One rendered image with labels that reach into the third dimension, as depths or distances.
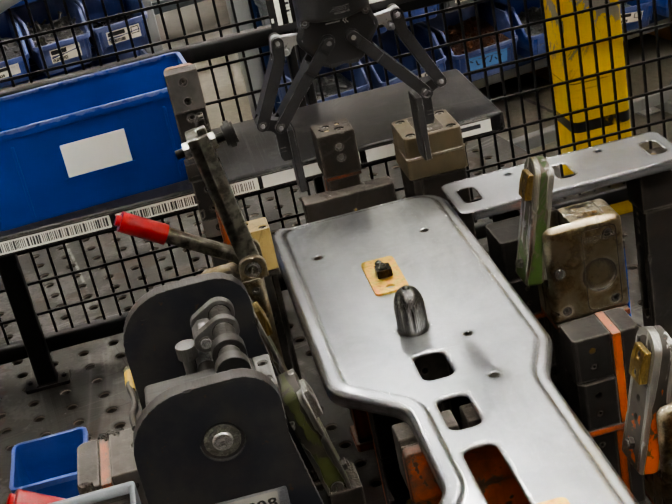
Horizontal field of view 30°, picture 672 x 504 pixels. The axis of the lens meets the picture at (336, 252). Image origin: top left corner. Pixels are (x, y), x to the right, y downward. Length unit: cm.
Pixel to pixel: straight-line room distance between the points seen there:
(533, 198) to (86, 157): 63
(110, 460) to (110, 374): 92
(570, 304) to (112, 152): 64
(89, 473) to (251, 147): 80
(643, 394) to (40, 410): 111
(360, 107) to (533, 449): 85
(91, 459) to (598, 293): 59
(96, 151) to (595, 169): 64
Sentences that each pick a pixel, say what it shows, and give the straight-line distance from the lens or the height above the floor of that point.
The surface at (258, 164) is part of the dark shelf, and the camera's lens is 169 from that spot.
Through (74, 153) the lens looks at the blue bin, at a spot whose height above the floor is 111.
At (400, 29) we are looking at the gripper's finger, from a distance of 129.
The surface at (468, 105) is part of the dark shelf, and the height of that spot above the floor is 103.
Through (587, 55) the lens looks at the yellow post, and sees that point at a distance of 202.
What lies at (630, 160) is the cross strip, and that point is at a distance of 159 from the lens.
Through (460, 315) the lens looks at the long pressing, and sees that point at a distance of 129.
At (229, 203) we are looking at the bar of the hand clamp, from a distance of 130.
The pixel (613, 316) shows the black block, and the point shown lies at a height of 99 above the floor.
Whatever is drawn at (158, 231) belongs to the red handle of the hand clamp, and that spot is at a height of 112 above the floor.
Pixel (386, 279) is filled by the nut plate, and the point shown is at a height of 100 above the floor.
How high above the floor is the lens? 163
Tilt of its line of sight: 26 degrees down
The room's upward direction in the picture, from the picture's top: 12 degrees counter-clockwise
